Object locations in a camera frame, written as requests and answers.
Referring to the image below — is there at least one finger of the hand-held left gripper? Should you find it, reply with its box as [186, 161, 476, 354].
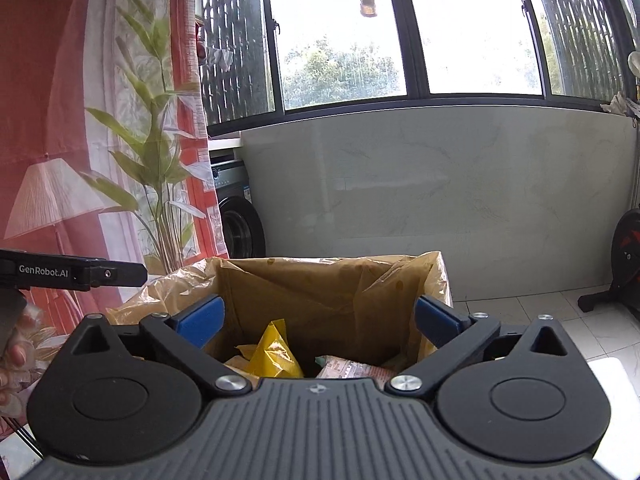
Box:
[89, 262, 149, 289]

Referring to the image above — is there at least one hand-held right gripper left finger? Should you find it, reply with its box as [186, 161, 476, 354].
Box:
[74, 294, 253, 395]

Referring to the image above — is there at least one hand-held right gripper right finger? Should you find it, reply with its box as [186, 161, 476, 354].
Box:
[385, 294, 576, 395]

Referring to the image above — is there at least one cardboard box with plastic liner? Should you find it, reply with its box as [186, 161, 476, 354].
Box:
[106, 251, 453, 392]

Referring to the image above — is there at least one yellow snack packet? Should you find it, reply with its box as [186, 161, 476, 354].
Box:
[248, 319, 305, 379]

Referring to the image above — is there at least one pink striped snack packet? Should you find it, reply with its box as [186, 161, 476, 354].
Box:
[315, 355, 397, 388]

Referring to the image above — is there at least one brown cardboard box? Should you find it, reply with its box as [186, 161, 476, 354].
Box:
[107, 251, 453, 392]

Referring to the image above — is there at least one person's left hand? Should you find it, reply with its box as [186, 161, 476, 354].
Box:
[0, 305, 32, 418]

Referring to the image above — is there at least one grey washing machine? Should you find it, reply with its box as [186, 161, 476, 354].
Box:
[210, 159, 267, 261]

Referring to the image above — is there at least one red printed curtain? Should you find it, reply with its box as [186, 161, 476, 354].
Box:
[0, 0, 224, 461]

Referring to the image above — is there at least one black exercise bike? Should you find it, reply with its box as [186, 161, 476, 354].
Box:
[577, 205, 640, 317]

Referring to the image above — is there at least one white rag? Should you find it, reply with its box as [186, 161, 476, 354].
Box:
[600, 91, 640, 122]

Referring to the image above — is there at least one black framed window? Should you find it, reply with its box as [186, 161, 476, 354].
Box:
[199, 0, 640, 137]

